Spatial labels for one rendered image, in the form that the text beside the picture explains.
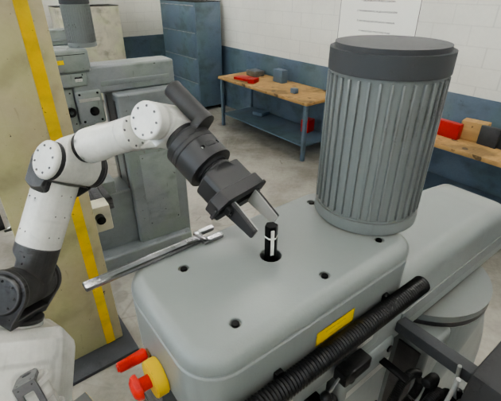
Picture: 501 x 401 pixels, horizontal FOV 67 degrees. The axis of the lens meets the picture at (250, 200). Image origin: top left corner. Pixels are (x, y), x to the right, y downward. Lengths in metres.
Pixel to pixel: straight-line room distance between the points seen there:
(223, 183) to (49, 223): 0.41
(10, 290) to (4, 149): 1.41
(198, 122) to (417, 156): 0.37
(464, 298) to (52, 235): 1.03
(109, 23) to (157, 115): 8.39
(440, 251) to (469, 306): 0.23
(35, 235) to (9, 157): 1.38
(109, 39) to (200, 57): 2.14
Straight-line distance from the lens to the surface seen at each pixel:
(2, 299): 0.89
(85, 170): 0.85
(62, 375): 0.97
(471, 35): 5.01
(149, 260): 0.65
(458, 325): 1.16
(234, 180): 0.63
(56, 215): 0.88
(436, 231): 1.05
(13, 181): 2.29
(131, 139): 0.75
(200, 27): 7.80
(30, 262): 0.91
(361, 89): 0.64
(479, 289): 1.25
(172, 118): 0.67
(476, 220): 1.16
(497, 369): 0.82
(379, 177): 0.68
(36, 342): 0.94
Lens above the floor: 2.29
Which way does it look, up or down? 30 degrees down
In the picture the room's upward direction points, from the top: straight up
